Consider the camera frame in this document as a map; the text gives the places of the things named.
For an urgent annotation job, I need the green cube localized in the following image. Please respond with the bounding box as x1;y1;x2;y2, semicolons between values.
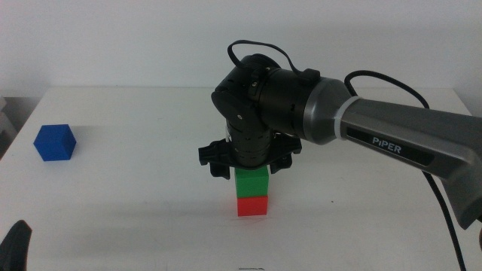
233;165;270;199

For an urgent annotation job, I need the red cube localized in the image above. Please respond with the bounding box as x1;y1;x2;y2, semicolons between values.
236;195;270;218

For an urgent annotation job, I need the blue cube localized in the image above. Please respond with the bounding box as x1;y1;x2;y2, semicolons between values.
32;123;78;162

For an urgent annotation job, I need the thin black looped wrist cable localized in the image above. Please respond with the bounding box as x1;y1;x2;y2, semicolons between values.
226;39;322;83

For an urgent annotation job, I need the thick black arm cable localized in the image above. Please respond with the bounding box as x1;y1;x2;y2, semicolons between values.
343;69;468;271

